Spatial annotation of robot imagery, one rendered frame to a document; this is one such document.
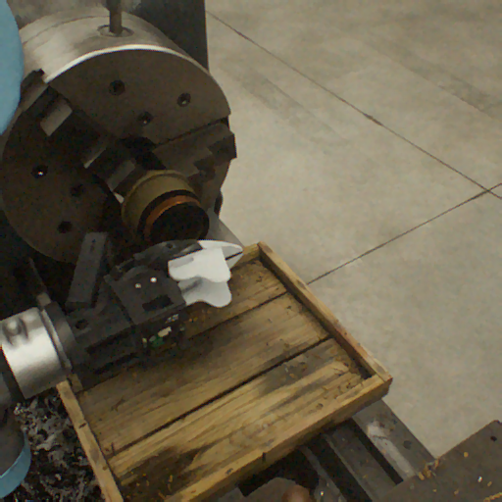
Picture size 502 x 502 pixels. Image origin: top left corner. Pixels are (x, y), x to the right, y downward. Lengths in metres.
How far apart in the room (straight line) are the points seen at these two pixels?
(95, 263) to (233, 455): 0.27
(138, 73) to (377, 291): 1.53
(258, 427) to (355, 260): 1.52
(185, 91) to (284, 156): 1.96
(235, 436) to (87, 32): 0.50
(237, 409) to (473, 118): 2.56
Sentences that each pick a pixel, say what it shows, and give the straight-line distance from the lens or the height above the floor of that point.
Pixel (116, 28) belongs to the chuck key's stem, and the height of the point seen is 1.24.
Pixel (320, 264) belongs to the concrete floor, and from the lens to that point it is 2.17.
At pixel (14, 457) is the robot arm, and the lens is 0.66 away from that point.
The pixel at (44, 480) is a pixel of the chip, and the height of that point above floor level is 0.59.
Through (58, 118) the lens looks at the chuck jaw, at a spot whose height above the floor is 1.19.
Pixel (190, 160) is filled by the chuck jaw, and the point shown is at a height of 1.10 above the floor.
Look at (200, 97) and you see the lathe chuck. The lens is 0.77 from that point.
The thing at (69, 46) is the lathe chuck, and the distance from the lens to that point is 0.72.
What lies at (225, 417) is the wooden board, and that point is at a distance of 0.74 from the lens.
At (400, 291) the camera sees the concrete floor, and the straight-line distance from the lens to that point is 2.13.
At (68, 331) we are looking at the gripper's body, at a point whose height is 1.10.
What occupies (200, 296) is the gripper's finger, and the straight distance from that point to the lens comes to 0.63.
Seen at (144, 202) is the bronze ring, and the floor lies 1.11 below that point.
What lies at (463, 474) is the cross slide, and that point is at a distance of 0.65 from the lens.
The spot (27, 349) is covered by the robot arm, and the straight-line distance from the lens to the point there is 0.56.
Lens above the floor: 1.53
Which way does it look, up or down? 44 degrees down
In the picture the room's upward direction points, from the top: straight up
